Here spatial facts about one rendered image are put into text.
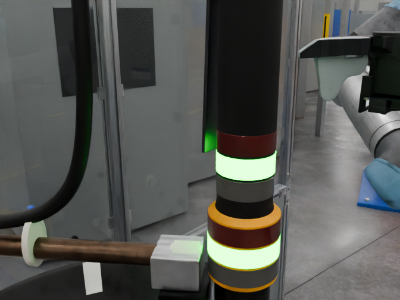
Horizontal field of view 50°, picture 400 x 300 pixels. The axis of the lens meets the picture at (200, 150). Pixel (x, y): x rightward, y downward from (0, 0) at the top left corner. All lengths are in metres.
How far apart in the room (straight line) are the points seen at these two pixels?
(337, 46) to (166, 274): 0.26
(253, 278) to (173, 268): 0.05
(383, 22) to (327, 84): 0.52
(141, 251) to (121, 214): 0.88
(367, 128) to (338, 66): 0.29
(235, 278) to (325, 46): 0.24
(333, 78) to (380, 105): 0.06
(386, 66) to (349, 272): 2.76
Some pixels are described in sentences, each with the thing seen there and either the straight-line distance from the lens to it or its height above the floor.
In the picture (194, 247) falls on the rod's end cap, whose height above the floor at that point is 1.55.
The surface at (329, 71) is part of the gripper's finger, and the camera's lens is 0.43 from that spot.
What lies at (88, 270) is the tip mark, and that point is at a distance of 0.46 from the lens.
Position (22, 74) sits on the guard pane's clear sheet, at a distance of 0.95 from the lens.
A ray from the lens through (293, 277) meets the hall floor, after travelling 3.03.
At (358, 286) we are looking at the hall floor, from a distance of 3.05.
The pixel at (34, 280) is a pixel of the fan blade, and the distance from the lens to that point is 0.47.
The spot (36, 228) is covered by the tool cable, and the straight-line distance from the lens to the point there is 0.30.
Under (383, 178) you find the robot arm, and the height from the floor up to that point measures 1.48.
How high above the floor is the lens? 1.69
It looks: 18 degrees down
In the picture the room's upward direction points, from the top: straight up
